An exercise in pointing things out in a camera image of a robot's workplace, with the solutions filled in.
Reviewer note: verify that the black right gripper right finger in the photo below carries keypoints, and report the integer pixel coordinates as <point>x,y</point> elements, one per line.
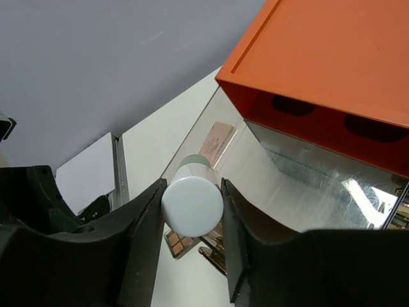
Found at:
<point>269,264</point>

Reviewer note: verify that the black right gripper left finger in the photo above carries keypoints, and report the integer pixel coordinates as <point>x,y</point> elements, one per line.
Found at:
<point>49,257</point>

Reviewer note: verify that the clear drawer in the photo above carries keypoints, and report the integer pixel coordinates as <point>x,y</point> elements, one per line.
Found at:
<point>299,184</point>

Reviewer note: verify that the brown eyeshadow palette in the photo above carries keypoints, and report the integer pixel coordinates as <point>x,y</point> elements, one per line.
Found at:
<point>179,245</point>

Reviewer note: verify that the green bottle white cap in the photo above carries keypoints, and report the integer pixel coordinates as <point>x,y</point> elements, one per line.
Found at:
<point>192,203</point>

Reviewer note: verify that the peach compact with label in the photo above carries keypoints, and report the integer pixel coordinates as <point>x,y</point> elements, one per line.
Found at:
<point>216,141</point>

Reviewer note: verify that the stacked drawer organizer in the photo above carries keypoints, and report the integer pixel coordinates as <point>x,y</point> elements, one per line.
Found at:
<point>333,73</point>

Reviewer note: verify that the aluminium table rail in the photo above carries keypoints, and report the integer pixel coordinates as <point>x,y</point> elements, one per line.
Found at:
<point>120,195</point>

